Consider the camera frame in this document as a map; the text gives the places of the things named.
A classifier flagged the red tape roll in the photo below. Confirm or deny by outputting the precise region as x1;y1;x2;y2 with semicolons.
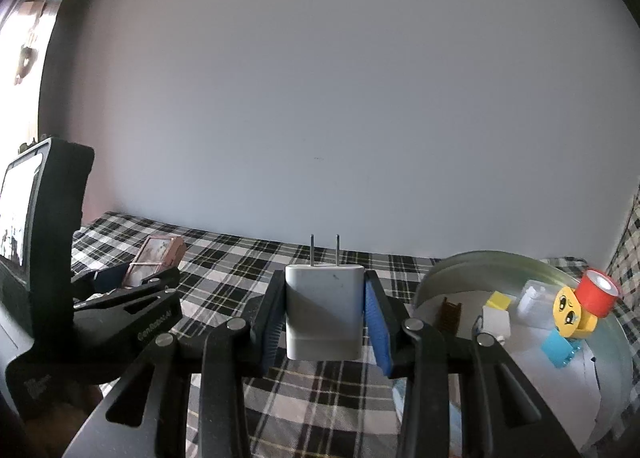
575;268;621;316

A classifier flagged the brown framed window piece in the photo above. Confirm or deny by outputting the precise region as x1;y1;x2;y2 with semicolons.
121;235;187;287

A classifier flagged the clear plastic box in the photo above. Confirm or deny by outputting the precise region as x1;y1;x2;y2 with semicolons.
515;281;558;326

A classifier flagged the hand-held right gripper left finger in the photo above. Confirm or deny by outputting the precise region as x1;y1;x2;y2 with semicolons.
60;268;288;458

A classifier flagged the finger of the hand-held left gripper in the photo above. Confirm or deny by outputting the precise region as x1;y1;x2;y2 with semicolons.
72;264;128;301
72;265;187;384

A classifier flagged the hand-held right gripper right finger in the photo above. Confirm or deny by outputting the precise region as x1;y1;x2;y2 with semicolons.
364;269;583;458

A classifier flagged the brown ridged block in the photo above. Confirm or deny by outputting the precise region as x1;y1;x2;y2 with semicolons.
434;299;463;336

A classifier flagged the blue bear-print building block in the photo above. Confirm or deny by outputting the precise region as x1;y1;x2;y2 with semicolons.
541;329;583;369

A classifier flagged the small yellow block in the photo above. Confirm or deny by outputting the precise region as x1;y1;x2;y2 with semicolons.
484;291;517;313

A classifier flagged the white building block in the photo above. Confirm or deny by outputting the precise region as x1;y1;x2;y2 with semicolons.
472;305;512;345

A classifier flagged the plaid bed sheet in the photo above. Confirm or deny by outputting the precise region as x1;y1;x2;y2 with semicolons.
70;211;640;458

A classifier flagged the yellow face building block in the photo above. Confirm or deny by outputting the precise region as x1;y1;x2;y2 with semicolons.
552;287;598;339

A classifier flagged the white wall charger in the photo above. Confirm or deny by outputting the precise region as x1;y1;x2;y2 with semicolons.
285;233;365;361

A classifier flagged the round blue cookie tin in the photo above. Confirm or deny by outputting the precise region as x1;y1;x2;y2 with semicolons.
392;249;632;458

